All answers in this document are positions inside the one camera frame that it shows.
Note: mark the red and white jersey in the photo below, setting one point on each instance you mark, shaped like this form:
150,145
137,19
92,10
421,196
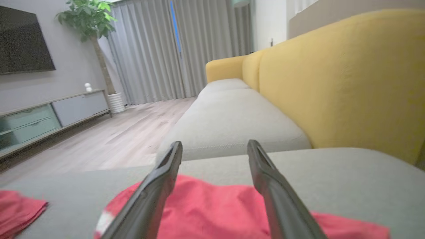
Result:
16,212

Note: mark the grey curtain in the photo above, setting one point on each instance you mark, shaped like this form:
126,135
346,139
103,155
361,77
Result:
212,43
142,49

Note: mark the white ribbed plant pot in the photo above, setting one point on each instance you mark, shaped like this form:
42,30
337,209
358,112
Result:
116,103

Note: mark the red garment white mint trim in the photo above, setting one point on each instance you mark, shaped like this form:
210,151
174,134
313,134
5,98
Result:
212,212

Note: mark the green potted tree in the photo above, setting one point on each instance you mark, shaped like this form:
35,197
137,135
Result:
89,16

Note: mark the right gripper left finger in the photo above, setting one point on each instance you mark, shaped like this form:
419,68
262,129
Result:
146,205

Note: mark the black flat television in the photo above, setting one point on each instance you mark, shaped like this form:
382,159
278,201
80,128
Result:
23,43

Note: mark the small white figurine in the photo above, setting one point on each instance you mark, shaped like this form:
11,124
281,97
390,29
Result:
88,87

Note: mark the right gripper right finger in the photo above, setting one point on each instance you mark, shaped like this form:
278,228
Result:
285,209

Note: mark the grey green tv cabinet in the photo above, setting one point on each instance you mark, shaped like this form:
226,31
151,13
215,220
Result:
76,108

